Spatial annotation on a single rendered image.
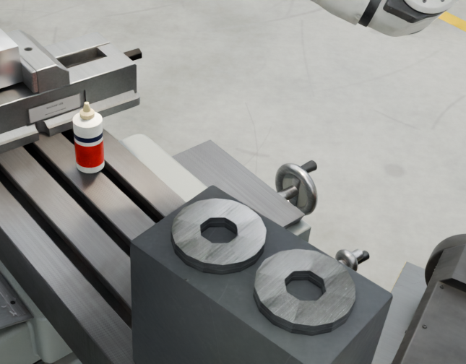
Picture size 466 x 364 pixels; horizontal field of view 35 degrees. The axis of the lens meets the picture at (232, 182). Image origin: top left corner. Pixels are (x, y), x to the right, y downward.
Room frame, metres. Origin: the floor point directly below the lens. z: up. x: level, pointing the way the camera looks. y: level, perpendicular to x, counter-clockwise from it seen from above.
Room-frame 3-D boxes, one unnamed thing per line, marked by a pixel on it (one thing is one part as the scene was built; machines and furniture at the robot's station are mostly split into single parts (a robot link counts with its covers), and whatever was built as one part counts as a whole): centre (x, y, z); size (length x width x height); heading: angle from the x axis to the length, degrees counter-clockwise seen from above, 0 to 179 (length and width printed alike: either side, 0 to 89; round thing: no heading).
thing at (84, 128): (0.82, 0.21, 0.96); 0.04 x 0.04 x 0.11
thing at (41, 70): (0.94, 0.32, 0.99); 0.12 x 0.06 x 0.04; 41
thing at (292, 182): (1.14, -0.11, 0.60); 0.16 x 0.12 x 0.12; 134
